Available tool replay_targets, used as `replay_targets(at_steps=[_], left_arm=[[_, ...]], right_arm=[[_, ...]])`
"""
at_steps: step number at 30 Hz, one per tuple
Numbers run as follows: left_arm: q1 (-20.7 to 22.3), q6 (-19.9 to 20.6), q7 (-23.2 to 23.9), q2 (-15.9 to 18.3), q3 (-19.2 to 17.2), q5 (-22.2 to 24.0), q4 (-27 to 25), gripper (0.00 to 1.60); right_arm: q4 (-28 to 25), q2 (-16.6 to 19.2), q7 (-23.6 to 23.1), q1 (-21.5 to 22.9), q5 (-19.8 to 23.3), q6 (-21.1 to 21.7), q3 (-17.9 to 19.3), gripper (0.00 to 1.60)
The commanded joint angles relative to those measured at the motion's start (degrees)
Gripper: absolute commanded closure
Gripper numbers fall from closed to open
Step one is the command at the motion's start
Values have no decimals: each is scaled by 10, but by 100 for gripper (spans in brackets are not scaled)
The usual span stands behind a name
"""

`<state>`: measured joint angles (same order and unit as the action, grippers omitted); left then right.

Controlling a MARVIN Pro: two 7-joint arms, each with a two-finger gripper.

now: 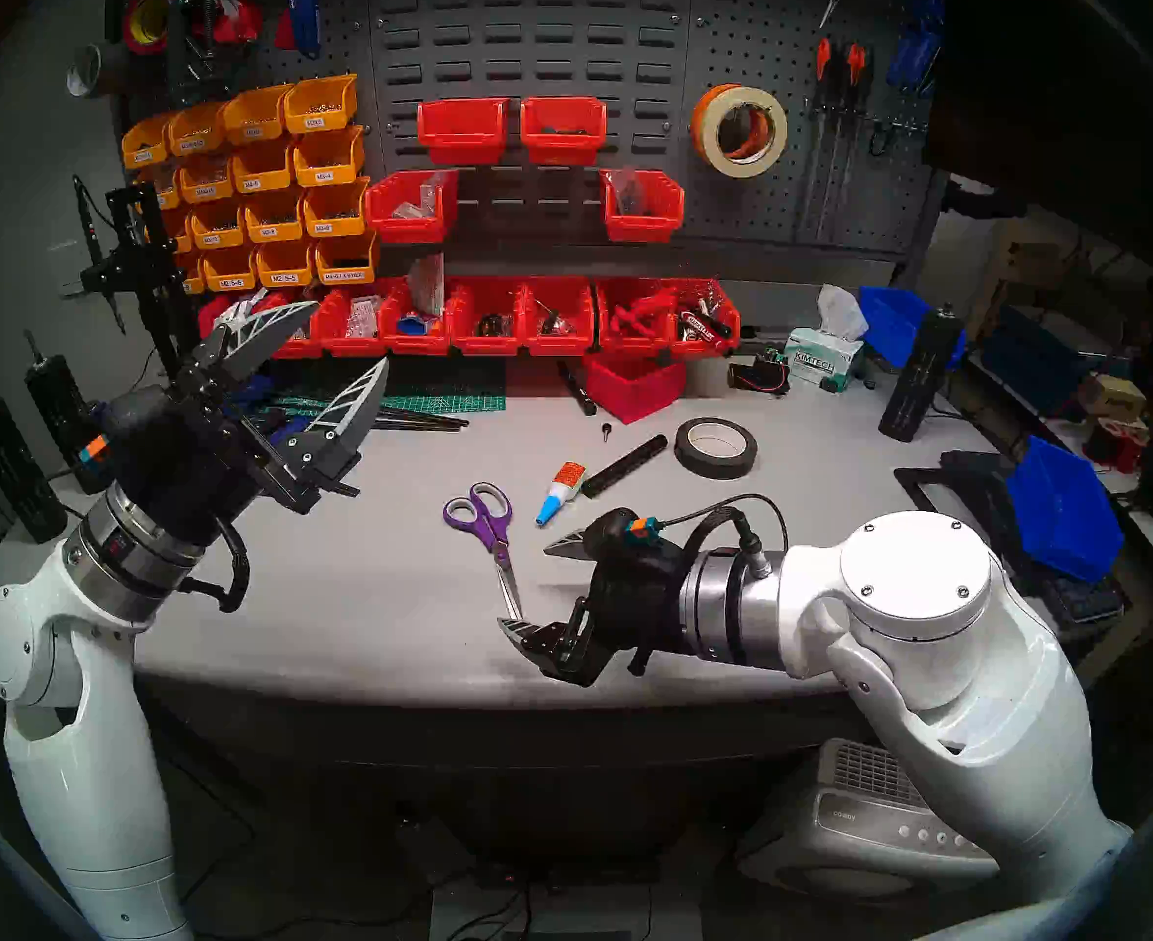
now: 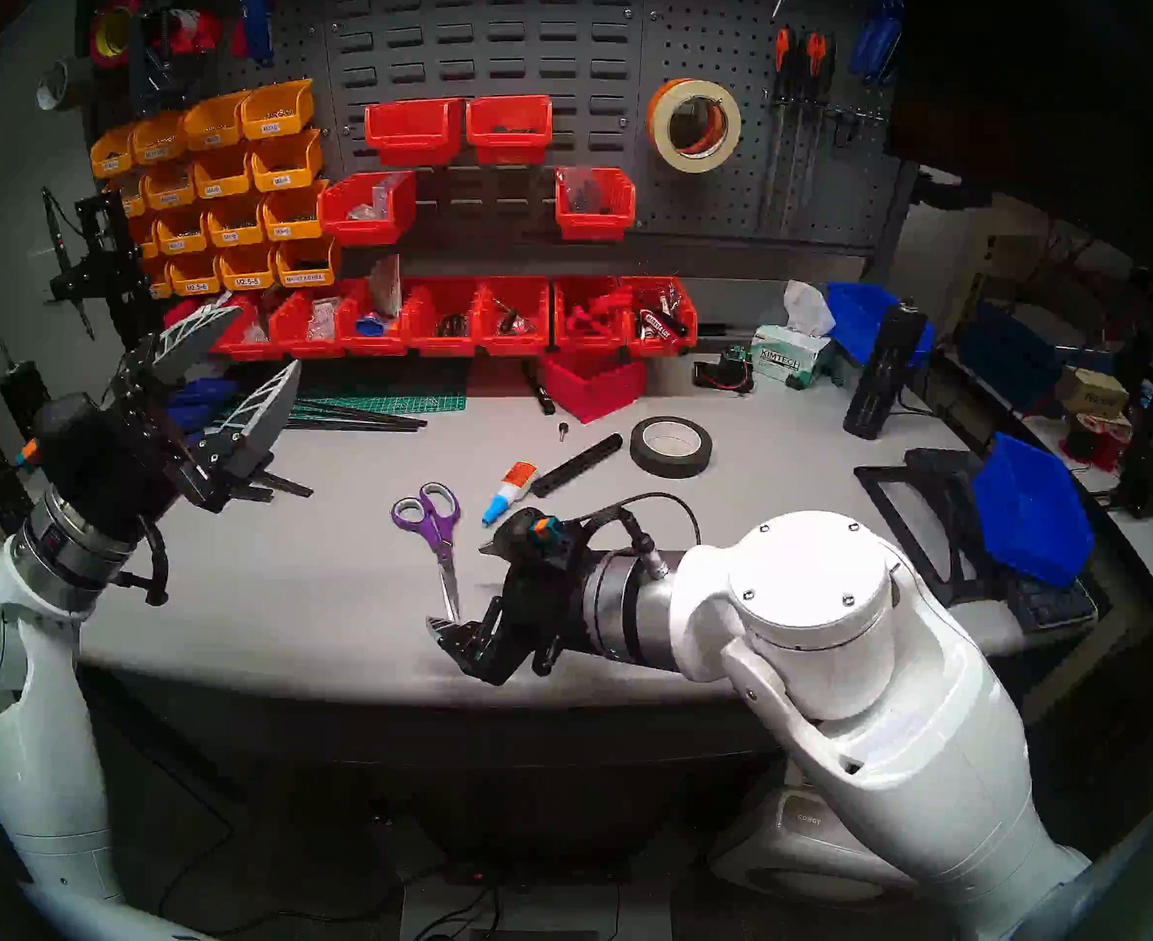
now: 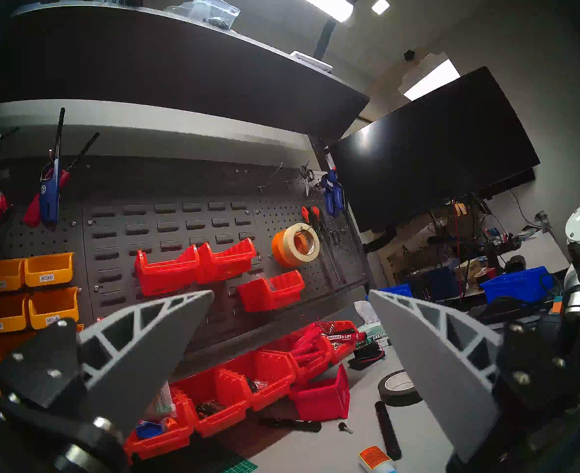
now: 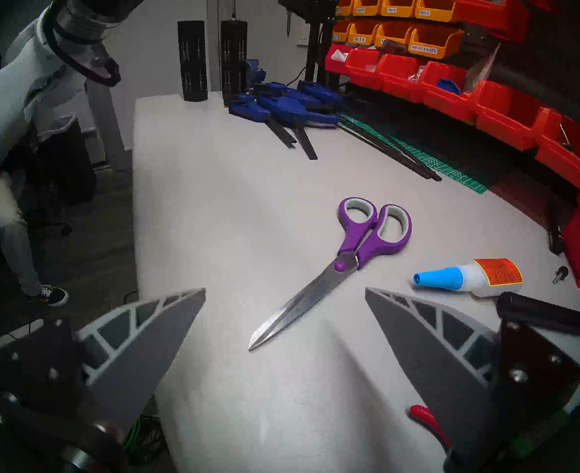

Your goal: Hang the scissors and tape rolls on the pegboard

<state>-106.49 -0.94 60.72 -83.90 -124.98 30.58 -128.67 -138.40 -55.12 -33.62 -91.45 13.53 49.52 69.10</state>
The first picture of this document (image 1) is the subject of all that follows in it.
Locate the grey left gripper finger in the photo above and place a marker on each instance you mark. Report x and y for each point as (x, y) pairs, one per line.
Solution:
(263, 336)
(346, 415)

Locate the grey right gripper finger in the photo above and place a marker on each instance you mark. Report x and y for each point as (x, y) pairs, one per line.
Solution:
(571, 545)
(557, 645)

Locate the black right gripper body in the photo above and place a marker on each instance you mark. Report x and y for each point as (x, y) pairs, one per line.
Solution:
(635, 601)

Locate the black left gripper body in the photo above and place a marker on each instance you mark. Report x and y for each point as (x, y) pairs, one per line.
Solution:
(194, 469)

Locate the orange tape roll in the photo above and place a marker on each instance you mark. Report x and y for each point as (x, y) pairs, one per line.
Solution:
(702, 130)

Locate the beige masking tape roll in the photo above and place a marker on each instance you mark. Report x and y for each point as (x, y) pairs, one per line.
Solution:
(772, 150)

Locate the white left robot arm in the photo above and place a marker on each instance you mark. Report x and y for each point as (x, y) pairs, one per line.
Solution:
(76, 753)

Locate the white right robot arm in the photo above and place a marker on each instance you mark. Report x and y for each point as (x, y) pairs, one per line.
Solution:
(929, 635)

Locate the black tape roll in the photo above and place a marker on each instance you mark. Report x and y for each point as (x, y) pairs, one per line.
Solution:
(689, 454)

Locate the red white tape roll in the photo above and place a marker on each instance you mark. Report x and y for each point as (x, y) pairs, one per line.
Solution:
(233, 18)

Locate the red plastic bin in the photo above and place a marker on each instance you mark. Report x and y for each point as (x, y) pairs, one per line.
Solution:
(640, 225)
(461, 147)
(635, 347)
(488, 347)
(564, 147)
(635, 392)
(341, 347)
(405, 225)
(297, 346)
(557, 347)
(689, 350)
(209, 317)
(419, 347)

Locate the white plastic parts bag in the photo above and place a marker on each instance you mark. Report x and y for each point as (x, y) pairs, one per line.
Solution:
(238, 310)

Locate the orange screw bin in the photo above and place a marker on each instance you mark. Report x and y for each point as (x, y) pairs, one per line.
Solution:
(346, 263)
(192, 280)
(274, 228)
(143, 153)
(167, 196)
(194, 140)
(253, 127)
(333, 223)
(179, 238)
(206, 189)
(228, 280)
(217, 235)
(317, 118)
(326, 173)
(282, 268)
(263, 179)

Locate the glue bottle with blue cap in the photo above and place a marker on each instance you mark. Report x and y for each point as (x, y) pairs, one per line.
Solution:
(569, 476)

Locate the black plastic tube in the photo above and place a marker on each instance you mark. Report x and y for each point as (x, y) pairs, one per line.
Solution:
(625, 466)

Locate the clear bag of screws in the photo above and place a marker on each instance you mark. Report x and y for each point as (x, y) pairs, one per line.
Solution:
(366, 317)

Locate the green cutting mat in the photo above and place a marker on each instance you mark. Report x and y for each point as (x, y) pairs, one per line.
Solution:
(449, 400)

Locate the small blue part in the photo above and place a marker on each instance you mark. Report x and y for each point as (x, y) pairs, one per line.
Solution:
(413, 325)

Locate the black metal stand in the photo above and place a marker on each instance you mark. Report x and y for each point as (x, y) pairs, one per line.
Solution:
(150, 282)

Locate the white card packet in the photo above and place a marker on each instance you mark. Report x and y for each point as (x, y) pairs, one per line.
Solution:
(427, 287)

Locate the black marker pen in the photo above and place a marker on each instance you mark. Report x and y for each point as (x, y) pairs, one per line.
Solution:
(581, 392)

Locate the black cylinder with metal tip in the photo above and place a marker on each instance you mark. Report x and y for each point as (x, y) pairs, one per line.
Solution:
(52, 390)

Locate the small black parts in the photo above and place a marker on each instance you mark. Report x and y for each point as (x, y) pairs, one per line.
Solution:
(496, 325)

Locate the black ribbed cylinder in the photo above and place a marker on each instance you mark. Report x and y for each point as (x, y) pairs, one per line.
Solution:
(18, 478)

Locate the clear plastic parts bag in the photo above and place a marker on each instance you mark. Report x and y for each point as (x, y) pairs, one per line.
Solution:
(424, 199)

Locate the small black metal tool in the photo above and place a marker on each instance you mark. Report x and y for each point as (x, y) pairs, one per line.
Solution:
(552, 323)

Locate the black power strip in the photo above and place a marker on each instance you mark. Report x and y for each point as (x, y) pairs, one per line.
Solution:
(576, 872)

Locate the black battery holder with board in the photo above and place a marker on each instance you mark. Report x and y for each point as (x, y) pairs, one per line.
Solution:
(758, 375)

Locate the red black permanent marker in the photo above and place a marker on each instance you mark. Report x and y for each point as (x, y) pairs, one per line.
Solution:
(706, 326)

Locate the black hanging clamp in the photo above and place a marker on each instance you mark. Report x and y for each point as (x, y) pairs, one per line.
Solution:
(184, 57)

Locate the Kimtech tissue box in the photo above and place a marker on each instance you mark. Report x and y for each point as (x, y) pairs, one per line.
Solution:
(821, 366)

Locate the white grey air purifier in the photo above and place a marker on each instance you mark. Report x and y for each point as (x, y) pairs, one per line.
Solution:
(831, 831)

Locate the black angled stand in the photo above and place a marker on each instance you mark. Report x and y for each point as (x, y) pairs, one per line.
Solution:
(968, 478)

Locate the tall black capped cylinder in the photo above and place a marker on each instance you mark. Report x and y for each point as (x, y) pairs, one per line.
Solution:
(919, 380)

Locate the clear bag of black parts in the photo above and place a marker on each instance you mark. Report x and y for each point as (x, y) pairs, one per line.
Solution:
(627, 189)

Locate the blue plastic bin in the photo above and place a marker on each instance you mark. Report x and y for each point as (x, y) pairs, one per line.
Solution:
(890, 317)
(1066, 518)

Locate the black keyboard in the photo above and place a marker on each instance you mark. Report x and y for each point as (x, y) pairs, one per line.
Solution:
(1091, 601)

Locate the dark blue crate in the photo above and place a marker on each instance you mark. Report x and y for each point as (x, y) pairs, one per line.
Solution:
(1027, 356)

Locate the black carabiner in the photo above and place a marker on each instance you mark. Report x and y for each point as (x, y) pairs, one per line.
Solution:
(872, 140)

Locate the small cardboard box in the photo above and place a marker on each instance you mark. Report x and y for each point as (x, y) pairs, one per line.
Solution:
(1115, 398)

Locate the metal multi hook tool rack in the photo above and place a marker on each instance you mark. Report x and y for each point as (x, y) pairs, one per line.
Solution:
(890, 121)

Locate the black monitor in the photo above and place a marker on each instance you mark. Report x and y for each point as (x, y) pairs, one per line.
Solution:
(1076, 86)

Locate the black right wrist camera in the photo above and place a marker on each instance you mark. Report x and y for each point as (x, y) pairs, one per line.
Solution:
(630, 532)

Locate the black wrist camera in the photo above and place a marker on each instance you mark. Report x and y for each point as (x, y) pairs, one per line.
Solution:
(130, 420)
(630, 532)

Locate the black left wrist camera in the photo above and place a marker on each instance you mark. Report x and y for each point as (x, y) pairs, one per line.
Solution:
(130, 420)

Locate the grey duct tape roll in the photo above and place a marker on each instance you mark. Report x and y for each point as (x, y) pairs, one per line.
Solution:
(101, 65)

